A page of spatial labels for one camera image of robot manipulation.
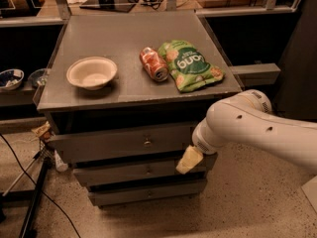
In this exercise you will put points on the grey wooden beam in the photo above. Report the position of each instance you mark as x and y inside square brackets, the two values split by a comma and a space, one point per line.
[256, 74]

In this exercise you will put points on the blue white bowl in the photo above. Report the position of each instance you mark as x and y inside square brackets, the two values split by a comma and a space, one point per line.
[11, 79]

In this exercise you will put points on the black monitor base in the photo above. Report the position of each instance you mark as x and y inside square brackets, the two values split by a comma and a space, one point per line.
[124, 6]

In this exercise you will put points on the dark small bowl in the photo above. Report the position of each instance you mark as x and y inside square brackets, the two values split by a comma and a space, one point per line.
[39, 77]

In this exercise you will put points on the green snack bag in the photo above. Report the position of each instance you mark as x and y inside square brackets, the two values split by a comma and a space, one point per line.
[188, 67]

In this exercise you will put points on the brown snack packet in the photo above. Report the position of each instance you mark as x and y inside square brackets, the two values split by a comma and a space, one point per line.
[43, 132]

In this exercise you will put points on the white paper bowl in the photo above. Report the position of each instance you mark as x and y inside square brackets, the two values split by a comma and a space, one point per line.
[91, 73]

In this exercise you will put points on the red soda can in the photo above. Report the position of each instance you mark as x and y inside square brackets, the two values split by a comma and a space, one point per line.
[153, 64]

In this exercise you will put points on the grey drawer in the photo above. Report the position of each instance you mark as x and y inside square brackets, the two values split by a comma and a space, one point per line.
[102, 145]
[148, 192]
[138, 169]

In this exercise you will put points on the black tripod stand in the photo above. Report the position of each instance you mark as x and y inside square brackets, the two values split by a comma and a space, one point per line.
[33, 196]

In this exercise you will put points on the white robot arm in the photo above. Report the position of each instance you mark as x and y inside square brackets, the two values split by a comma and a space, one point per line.
[246, 118]

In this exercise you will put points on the grey top drawer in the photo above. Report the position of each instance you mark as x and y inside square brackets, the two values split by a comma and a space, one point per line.
[102, 145]

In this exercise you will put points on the grey middle drawer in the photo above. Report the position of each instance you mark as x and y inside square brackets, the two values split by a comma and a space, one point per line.
[138, 169]

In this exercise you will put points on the grey drawer cabinet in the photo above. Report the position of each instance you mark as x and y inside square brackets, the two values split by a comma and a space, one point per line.
[132, 99]

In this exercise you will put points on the grey bottom drawer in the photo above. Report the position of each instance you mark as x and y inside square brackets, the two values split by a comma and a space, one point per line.
[148, 192]

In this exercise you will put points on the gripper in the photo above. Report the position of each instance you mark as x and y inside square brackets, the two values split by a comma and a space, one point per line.
[202, 143]

